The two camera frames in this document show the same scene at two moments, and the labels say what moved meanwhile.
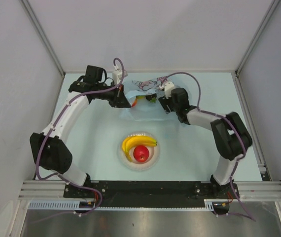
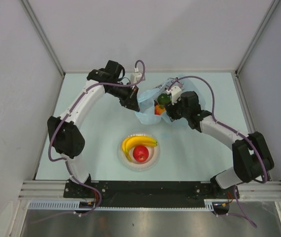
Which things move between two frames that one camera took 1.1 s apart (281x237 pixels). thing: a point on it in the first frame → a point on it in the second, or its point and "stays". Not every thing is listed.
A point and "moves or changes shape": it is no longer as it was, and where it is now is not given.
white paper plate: x=153 y=156 stays
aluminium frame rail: x=250 y=191 stays
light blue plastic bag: x=144 y=94 moves or changes shape
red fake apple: x=141 y=153 stays
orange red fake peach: x=134 y=103 moves or changes shape
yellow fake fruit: x=130 y=141 stays
